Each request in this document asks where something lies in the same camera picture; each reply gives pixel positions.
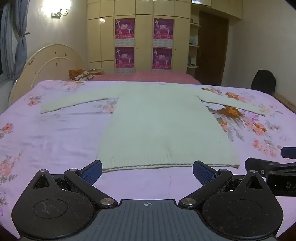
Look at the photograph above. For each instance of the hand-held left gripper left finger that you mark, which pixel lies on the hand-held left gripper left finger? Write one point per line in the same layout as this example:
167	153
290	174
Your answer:
91	172

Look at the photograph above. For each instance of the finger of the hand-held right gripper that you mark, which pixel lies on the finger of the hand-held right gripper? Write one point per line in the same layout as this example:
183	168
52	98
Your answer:
259	165
289	153

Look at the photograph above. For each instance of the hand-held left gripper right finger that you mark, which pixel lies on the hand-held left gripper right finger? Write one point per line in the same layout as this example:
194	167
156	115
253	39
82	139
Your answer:
203	172

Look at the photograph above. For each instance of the pale green knitted sweater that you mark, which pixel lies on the pale green knitted sweater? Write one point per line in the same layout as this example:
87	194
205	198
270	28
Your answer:
159	125

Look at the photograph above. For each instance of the lilac floral bed sheet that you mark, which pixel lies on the lilac floral bed sheet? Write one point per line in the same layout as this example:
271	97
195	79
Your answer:
46	139

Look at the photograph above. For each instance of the pink bed sheet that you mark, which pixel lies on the pink bed sheet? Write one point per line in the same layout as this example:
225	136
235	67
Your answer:
150	77

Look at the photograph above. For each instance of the cream wooden headboard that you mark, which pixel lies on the cream wooden headboard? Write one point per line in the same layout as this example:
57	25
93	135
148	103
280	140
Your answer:
46	62

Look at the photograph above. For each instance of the brown wooden door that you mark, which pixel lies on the brown wooden door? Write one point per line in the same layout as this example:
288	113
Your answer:
212	51

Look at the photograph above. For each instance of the cream corner shelf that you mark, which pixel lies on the cream corner shelf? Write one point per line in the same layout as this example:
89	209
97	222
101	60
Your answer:
194	46

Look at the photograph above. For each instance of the cream wardrobe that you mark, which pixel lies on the cream wardrobe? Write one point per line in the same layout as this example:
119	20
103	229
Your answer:
143	34

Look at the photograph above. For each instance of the blue grey curtain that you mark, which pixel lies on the blue grey curtain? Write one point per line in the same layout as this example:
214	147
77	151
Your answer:
20	41

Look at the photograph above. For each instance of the wooden bed frame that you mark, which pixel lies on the wooden bed frame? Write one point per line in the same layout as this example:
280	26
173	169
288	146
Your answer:
285	99

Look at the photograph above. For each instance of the purple wall poster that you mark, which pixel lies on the purple wall poster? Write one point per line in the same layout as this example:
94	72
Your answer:
124	29
162	59
124	58
163	29

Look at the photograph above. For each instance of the wall lamp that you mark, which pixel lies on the wall lamp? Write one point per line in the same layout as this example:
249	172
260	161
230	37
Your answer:
59	10

